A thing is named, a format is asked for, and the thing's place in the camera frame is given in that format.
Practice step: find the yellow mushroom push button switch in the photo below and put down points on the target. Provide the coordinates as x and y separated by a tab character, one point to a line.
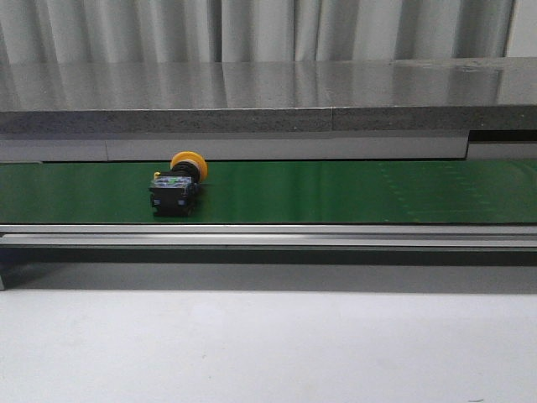
173	192

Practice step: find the green belt conveyor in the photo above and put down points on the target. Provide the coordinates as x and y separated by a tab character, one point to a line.
465	227

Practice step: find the grey stone counter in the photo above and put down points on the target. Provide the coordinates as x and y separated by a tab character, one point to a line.
311	110

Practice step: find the white curtain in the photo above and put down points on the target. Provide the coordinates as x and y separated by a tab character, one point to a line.
232	31

